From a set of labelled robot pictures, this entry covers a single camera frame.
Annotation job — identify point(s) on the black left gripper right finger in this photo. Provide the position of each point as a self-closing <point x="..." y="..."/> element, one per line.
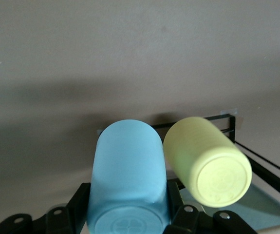
<point x="191" y="221"/>

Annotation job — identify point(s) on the light blue cup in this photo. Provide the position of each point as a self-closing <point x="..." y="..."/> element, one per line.
<point x="127" y="170"/>

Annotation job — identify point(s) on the yellow cup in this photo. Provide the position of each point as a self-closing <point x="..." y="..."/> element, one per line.
<point x="203" y="161"/>

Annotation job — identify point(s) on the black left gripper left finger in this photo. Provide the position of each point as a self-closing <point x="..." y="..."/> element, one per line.
<point x="57" y="219"/>

